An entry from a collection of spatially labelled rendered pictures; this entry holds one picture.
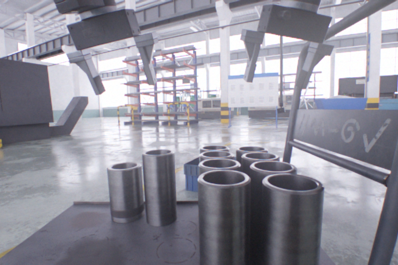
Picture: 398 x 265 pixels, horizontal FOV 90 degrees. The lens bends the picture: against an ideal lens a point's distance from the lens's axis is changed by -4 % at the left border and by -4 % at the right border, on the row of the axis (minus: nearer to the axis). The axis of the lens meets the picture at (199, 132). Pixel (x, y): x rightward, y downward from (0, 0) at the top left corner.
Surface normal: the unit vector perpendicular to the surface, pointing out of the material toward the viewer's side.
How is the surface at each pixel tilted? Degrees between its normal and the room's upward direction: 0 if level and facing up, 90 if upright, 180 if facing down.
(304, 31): 113
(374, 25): 90
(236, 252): 90
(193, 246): 0
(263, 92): 90
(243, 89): 90
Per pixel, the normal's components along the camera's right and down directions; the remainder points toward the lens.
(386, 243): -0.57, 0.03
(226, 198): -0.02, 0.11
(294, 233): -0.25, 0.11
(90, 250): -0.03, -0.99
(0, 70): 0.90, -0.04
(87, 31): -0.10, 0.50
